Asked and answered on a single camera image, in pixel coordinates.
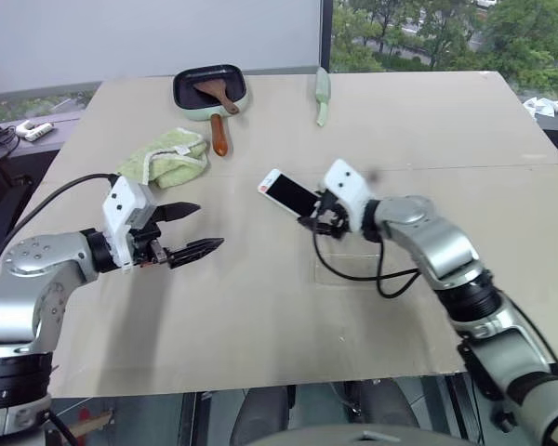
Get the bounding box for black tangled cables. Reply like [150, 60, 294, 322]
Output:
[0, 124, 20, 157]

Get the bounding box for white power strip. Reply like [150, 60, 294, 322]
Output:
[15, 119, 56, 142]

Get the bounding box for clear plastic phone case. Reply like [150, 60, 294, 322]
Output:
[314, 252, 383, 290]

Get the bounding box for small wooden piece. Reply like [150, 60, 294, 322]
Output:
[71, 407, 116, 439]

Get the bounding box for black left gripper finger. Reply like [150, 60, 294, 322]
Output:
[154, 201, 202, 224]
[166, 237, 226, 270]

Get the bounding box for green pan with wooden handle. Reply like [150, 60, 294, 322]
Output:
[172, 64, 252, 158]

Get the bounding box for dark rounded shape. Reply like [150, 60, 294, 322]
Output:
[230, 384, 291, 446]

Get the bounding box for white smartphone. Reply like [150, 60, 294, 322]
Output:
[257, 168, 323, 219]

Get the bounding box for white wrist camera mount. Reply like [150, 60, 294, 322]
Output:
[101, 175, 156, 275]
[322, 158, 374, 233]

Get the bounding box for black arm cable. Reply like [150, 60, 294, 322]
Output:
[311, 223, 422, 300]
[0, 172, 120, 290]

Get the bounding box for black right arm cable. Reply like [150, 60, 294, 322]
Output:
[311, 223, 422, 300]

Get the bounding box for light green towel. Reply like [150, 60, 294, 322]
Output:
[115, 126, 210, 190]

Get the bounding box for dark window frame post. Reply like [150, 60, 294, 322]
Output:
[316, 0, 335, 73]

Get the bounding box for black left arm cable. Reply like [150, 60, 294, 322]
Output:
[0, 172, 120, 290]

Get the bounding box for brown wooden spatula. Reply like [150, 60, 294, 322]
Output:
[192, 79, 241, 117]

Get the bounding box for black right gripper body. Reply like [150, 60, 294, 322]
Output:
[305, 189, 351, 242]

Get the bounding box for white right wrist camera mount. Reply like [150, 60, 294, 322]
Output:
[322, 158, 374, 233]

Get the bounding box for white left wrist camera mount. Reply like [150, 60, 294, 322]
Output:
[101, 175, 156, 275]

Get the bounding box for white crumpled papers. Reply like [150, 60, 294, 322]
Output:
[522, 95, 558, 118]

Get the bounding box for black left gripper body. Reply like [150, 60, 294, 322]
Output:
[128, 207, 173, 271]

